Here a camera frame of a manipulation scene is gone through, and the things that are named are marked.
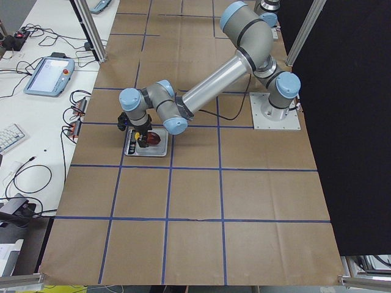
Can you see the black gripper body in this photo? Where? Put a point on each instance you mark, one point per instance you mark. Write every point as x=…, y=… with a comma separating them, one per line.
x=141, y=129

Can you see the red yellow mango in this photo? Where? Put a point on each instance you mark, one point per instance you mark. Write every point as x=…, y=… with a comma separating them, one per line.
x=151, y=142

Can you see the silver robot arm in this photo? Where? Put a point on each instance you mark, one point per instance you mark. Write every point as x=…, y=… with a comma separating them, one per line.
x=252, y=38
x=267, y=10

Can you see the silver digital kitchen scale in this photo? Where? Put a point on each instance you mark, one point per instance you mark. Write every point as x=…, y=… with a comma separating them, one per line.
x=133, y=149

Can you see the orange black connector module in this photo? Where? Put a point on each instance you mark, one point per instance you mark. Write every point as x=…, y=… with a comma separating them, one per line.
x=79, y=108

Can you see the blue teach pendant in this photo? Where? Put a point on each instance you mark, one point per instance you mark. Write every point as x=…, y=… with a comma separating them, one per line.
x=100, y=6
x=50, y=77

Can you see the white keyboard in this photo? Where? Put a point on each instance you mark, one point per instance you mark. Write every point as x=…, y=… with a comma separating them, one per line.
x=12, y=136

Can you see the black electronics box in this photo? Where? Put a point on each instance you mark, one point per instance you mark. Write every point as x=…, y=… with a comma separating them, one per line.
x=15, y=42

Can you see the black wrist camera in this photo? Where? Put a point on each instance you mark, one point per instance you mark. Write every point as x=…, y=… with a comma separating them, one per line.
x=123, y=121

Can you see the aluminium frame post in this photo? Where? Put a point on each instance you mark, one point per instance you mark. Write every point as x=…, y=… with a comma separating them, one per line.
x=89, y=28

